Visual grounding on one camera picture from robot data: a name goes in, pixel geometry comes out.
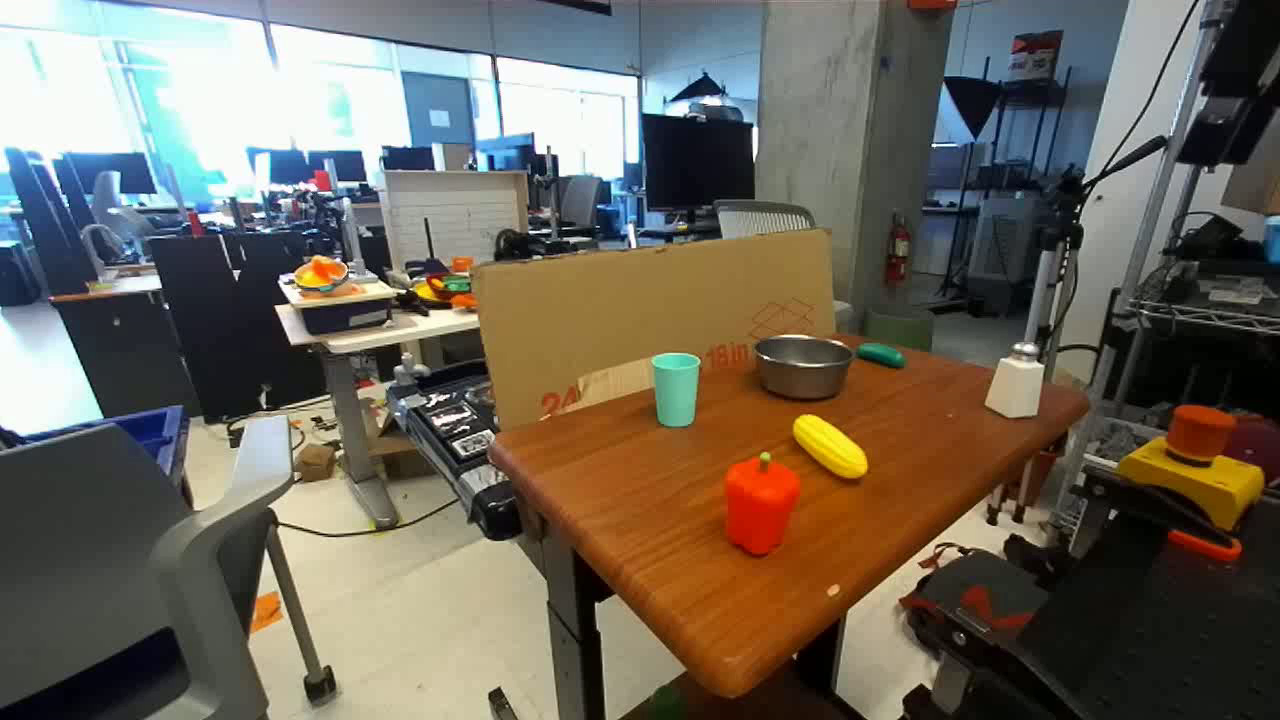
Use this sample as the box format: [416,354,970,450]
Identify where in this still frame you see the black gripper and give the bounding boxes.
[1171,85,1267,174]

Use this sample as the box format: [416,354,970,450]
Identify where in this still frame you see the silver metal bowl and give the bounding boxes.
[752,333,857,406]

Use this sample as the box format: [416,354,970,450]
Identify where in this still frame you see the metal equipment rack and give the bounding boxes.
[1101,212,1280,431]

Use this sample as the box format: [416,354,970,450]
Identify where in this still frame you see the yellow emergency stop box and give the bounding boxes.
[1115,401,1267,537]

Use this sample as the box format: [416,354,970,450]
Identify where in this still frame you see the red fire extinguisher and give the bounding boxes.
[879,212,921,291]

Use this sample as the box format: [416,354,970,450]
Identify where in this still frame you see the yellow toy corn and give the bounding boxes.
[787,412,871,486]

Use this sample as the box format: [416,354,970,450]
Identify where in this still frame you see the black equipment with red parts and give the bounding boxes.
[898,501,1280,720]

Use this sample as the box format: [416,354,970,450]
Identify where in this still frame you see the black pendant lamp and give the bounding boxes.
[666,67,734,114]

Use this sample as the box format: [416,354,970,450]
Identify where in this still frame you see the black computer monitor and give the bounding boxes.
[634,114,758,218]

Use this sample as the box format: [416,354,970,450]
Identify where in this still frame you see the orange toy bell pepper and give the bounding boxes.
[718,450,804,560]

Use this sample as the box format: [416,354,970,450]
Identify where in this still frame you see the teal plastic cup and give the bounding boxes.
[648,347,704,431]

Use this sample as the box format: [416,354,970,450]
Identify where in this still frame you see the brown cardboard board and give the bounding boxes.
[473,230,839,431]

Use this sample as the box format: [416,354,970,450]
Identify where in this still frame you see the white board panel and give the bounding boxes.
[380,165,533,272]

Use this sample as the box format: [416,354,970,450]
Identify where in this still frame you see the colourful toys pile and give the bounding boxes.
[406,254,485,315]

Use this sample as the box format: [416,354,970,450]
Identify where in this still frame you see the black table leg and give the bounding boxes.
[537,528,611,720]

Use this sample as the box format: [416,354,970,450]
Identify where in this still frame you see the black power strip box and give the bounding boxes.
[391,368,526,546]

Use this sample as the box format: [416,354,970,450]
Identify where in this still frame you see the tray with toy fruit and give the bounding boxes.
[275,254,404,341]

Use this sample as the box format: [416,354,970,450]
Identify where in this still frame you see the white standing desk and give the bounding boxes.
[273,300,485,531]

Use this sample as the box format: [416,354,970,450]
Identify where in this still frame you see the dark twin background monitors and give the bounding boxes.
[243,146,372,193]

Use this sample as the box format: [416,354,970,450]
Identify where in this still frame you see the small cardboard box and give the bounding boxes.
[292,438,339,486]

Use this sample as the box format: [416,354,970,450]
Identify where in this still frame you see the blue plastic bin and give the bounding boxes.
[106,406,191,486]

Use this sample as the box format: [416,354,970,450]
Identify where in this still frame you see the dark background monitor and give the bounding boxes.
[51,148,158,205]

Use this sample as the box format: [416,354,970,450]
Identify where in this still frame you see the grey office chair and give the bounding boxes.
[0,412,339,720]

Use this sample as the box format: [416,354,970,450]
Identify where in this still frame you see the red wall sign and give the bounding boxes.
[1008,30,1069,85]

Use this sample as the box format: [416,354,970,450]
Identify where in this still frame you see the black camera tripod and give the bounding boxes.
[1018,132,1175,354]

